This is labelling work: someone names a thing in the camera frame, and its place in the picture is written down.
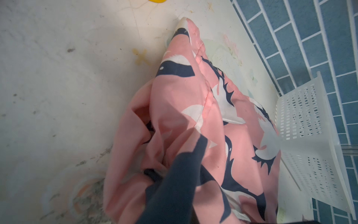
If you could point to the pink shark print shorts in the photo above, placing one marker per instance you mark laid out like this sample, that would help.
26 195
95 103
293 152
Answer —
191 148

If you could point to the white plastic mesh basket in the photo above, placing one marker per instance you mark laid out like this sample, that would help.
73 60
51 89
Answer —
310 145

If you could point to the yellow pen cup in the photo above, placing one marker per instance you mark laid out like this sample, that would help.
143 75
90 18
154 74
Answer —
157 1

